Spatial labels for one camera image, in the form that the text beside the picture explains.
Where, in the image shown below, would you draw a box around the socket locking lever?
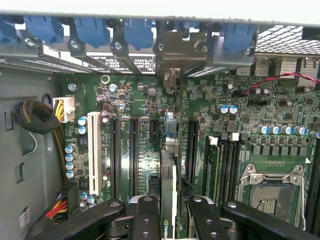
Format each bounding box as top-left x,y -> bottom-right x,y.
298,164 -> 308,232

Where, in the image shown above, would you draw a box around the red and yellow wire bundle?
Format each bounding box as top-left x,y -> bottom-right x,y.
37,183 -> 79,227

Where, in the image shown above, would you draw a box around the open dark PC case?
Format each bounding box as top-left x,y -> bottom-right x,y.
0,9 -> 320,240

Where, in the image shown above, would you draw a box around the CPU socket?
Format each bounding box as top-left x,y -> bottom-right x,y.
236,162 -> 308,227

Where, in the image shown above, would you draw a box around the blue card retention latch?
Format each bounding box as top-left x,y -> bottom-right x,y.
123,18 -> 154,51
222,22 -> 258,55
73,16 -> 112,49
22,15 -> 65,45
0,21 -> 19,46

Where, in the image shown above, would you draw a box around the yellow and black wires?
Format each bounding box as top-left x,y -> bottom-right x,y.
52,122 -> 69,187

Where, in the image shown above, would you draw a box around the black braided cable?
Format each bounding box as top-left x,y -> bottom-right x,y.
12,98 -> 61,136

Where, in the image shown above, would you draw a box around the green motherboard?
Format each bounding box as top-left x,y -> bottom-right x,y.
51,71 -> 320,240

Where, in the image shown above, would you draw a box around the red black twisted wire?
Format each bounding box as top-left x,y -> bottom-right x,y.
240,71 -> 320,97

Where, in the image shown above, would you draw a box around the white power connector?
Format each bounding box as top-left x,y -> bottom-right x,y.
51,96 -> 76,124

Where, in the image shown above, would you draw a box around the long expansion slot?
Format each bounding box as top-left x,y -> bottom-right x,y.
128,116 -> 141,201
186,118 -> 200,187
109,116 -> 122,202

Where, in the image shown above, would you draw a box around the white PCI expansion slot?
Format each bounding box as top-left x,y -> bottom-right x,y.
86,111 -> 103,196

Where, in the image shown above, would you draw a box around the short expansion slot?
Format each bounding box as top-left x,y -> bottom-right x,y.
149,118 -> 160,144

